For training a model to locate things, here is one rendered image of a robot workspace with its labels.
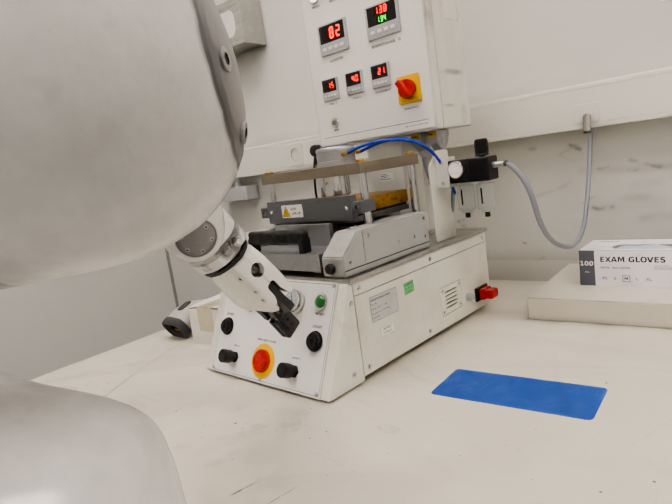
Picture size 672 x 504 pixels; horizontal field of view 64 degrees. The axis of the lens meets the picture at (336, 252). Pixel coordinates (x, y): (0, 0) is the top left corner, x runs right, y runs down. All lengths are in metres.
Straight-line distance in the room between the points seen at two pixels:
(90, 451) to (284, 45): 1.73
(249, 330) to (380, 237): 0.30
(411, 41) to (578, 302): 0.60
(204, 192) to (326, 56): 1.12
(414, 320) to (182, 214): 0.86
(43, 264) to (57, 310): 2.11
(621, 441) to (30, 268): 0.67
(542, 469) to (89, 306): 1.94
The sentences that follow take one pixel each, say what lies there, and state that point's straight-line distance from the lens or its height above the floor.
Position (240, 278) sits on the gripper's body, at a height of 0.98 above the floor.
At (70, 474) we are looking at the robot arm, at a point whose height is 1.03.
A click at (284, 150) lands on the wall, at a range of 1.80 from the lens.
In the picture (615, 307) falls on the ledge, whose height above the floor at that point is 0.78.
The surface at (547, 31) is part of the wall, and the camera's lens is 1.43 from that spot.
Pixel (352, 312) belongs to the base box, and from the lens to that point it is 0.87.
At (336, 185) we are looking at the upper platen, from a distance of 1.08.
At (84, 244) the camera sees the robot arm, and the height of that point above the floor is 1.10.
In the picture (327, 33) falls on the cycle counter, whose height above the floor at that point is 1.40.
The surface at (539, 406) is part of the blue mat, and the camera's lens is 0.81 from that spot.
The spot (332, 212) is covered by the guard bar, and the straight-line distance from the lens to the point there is 0.98.
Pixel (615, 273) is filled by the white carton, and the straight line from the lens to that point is 1.20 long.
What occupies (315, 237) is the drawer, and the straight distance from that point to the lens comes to 0.99.
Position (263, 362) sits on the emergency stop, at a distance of 0.96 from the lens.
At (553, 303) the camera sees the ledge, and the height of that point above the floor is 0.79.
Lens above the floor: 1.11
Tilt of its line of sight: 9 degrees down
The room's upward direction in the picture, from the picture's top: 8 degrees counter-clockwise
